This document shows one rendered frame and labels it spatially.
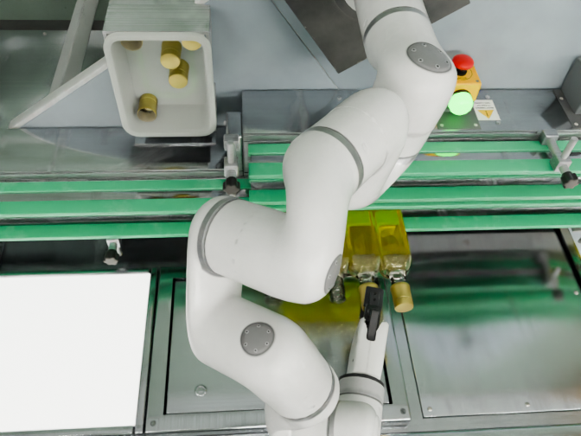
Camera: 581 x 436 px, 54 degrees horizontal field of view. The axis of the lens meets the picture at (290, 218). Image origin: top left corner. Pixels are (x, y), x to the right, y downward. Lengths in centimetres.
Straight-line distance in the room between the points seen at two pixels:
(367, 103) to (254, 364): 30
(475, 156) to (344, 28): 34
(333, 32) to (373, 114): 41
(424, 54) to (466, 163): 41
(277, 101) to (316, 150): 57
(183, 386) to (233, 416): 11
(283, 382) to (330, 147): 24
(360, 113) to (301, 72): 52
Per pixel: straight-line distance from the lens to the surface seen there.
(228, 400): 108
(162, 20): 101
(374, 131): 61
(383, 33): 78
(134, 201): 111
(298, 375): 61
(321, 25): 100
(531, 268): 138
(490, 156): 113
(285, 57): 111
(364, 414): 82
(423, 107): 72
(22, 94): 172
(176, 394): 109
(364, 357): 93
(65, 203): 114
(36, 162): 121
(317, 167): 54
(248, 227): 56
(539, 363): 127
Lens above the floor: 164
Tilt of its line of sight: 38 degrees down
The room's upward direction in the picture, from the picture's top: 175 degrees clockwise
